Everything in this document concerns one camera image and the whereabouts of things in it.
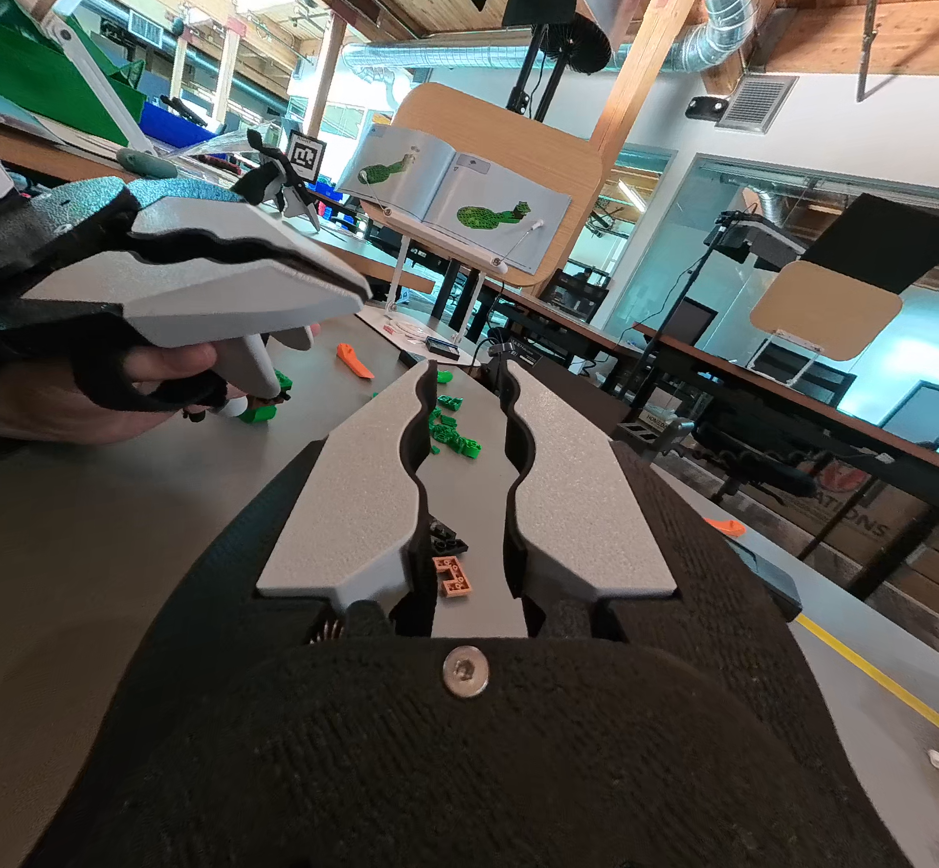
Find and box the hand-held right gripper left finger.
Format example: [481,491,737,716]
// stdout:
[255,360,435,620]

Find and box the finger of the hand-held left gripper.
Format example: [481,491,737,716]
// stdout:
[21,255,373,352]
[125,197,373,294]

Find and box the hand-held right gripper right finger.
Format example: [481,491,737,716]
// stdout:
[501,360,679,612]

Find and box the green brick animal model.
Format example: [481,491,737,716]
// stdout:
[233,369,294,423]

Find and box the grey desk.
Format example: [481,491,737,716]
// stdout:
[0,311,939,868]

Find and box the person's left hand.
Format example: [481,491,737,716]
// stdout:
[0,343,221,445]

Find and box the black tool with marker tag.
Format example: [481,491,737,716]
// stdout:
[233,129,329,232]

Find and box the blue storage bin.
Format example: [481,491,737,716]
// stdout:
[139,101,221,139]

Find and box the salmon notched brick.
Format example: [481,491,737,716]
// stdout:
[433,556,472,599]

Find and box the green building baseplate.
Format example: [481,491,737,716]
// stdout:
[0,24,148,146]

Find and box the pile of green bricks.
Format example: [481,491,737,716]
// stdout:
[427,391,484,460]

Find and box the black office chair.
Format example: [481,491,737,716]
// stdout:
[693,417,819,506]

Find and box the open instruction booklet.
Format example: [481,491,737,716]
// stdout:
[337,123,573,275]

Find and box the long wooden table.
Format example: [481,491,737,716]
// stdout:
[634,321,939,510]

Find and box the brown cardboard box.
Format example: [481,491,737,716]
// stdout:
[796,461,939,594]

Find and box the wooden book stand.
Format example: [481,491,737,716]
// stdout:
[748,259,905,388]
[358,82,611,370]

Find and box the black panel board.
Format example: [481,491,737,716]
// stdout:
[803,193,939,297]

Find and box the camera on tripod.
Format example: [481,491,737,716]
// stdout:
[638,210,808,407]

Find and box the white wall vent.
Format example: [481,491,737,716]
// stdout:
[715,74,799,133]

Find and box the silver air duct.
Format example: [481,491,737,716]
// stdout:
[341,0,760,77]

